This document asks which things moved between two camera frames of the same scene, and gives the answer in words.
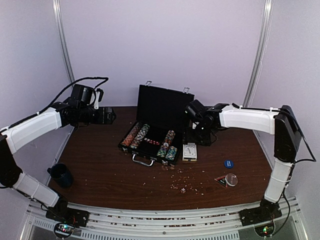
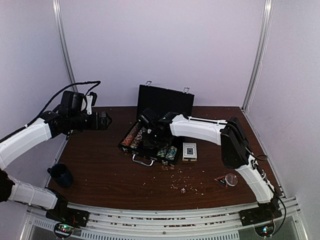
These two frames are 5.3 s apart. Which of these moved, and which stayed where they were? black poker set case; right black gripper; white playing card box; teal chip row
Moved: right black gripper
Stayed: white playing card box; teal chip row; black poker set case
